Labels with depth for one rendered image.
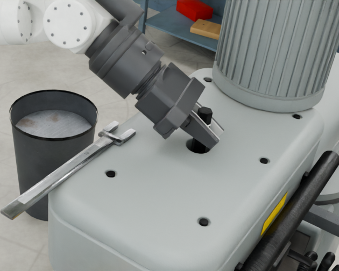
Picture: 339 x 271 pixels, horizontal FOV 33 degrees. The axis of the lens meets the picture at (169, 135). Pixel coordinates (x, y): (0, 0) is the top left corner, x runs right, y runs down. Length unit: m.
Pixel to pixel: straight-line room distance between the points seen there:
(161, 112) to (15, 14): 0.24
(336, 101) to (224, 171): 0.57
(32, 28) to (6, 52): 4.20
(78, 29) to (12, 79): 3.93
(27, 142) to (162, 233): 2.39
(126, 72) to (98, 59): 0.04
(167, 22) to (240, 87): 4.34
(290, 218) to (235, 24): 0.32
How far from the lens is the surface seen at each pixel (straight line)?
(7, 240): 3.33
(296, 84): 0.95
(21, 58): 4.98
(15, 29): 0.83
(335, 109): 1.31
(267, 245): 0.85
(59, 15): 0.77
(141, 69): 0.78
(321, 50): 0.95
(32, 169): 3.17
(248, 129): 0.91
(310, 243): 1.36
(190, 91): 0.82
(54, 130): 3.24
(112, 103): 4.43
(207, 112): 0.81
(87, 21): 0.76
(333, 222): 1.19
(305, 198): 0.94
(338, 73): 1.45
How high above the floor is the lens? 2.39
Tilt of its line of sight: 35 degrees down
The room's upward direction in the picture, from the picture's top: 9 degrees clockwise
